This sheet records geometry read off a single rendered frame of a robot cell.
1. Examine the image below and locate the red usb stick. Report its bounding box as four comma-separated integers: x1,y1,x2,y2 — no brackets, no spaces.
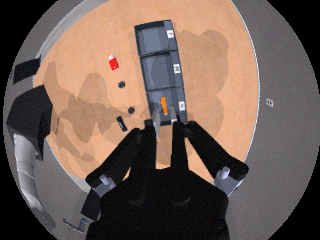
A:
109,55,119,70

